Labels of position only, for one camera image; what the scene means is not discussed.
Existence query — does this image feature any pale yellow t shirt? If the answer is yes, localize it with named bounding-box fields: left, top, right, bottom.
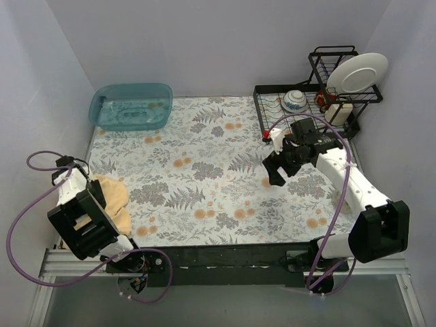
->
left=94, top=175, right=131, bottom=236

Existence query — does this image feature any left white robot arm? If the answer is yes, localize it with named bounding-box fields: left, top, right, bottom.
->
left=47, top=156, right=145, bottom=273

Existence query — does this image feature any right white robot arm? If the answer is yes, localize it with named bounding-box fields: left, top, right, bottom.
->
left=263, top=129, right=410, bottom=271

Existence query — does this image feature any blue patterned white bowl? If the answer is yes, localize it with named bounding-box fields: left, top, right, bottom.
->
left=281, top=90, right=307, bottom=113

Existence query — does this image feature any cream ceramic cup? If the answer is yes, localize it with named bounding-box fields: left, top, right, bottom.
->
left=324, top=103, right=353, bottom=126

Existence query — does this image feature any red mug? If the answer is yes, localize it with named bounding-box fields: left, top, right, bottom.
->
left=314, top=87, right=337, bottom=108

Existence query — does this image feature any green cup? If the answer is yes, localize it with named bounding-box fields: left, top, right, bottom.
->
left=330, top=190, right=352, bottom=215

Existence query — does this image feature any floral table mat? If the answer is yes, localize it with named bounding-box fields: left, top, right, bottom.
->
left=87, top=97, right=354, bottom=247

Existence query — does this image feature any white ceramic plate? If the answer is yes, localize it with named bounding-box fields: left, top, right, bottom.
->
left=326, top=52, right=388, bottom=94

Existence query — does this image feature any black base bar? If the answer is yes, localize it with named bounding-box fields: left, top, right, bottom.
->
left=104, top=243, right=349, bottom=287

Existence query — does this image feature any teal plastic basin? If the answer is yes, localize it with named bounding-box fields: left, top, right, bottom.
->
left=88, top=83, right=173, bottom=131

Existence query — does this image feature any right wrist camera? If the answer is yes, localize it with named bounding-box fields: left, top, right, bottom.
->
left=263, top=127, right=285, bottom=154

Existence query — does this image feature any black wire dish rack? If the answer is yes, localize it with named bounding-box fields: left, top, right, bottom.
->
left=253, top=45, right=383, bottom=144

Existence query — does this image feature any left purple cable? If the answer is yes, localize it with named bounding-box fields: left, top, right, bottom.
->
left=7, top=151, right=174, bottom=305

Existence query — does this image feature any aluminium frame rail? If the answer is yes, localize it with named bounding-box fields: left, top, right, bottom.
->
left=40, top=249, right=426, bottom=326

